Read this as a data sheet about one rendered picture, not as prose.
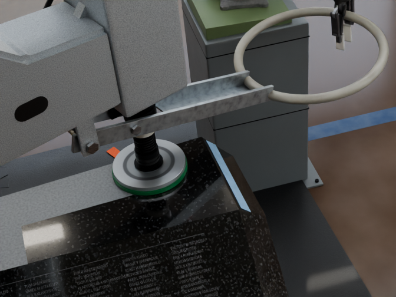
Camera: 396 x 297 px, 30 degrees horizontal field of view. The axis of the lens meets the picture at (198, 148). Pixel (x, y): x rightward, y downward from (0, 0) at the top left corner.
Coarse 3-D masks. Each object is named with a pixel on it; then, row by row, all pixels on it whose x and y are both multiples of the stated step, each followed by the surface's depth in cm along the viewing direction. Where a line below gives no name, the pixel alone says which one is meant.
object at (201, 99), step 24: (240, 72) 228; (192, 96) 219; (216, 96) 222; (240, 96) 215; (264, 96) 222; (96, 120) 199; (144, 120) 195; (168, 120) 201; (192, 120) 207; (72, 144) 184; (96, 144) 183
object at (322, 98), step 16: (272, 16) 251; (288, 16) 252; (352, 16) 245; (256, 32) 248; (240, 48) 241; (384, 48) 229; (240, 64) 235; (384, 64) 225; (368, 80) 221; (272, 96) 223; (288, 96) 220; (304, 96) 219; (320, 96) 218; (336, 96) 218
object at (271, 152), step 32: (288, 0) 286; (192, 32) 289; (288, 32) 273; (192, 64) 308; (224, 64) 275; (256, 64) 278; (288, 64) 282; (224, 128) 294; (256, 128) 298; (288, 128) 302; (256, 160) 309; (288, 160) 313
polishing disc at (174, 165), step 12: (132, 144) 220; (168, 144) 218; (120, 156) 216; (132, 156) 216; (168, 156) 214; (180, 156) 214; (120, 168) 212; (132, 168) 212; (168, 168) 210; (180, 168) 210; (120, 180) 208; (132, 180) 208; (144, 180) 207; (156, 180) 207; (168, 180) 206
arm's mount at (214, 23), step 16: (192, 0) 281; (208, 0) 280; (272, 0) 279; (208, 16) 272; (224, 16) 271; (240, 16) 271; (256, 16) 271; (208, 32) 267; (224, 32) 269; (240, 32) 271
